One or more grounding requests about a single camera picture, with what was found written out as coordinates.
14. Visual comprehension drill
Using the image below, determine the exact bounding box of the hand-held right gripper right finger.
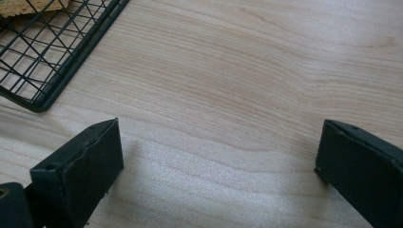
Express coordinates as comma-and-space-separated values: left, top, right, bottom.
314, 118, 403, 228

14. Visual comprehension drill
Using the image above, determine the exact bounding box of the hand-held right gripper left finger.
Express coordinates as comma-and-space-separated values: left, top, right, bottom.
24, 117, 125, 228

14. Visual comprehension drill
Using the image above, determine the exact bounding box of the black wire mesh basket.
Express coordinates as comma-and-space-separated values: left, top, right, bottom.
0, 0, 131, 114

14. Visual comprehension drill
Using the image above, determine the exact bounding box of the yellow sponge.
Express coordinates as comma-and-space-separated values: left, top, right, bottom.
0, 0, 70, 19

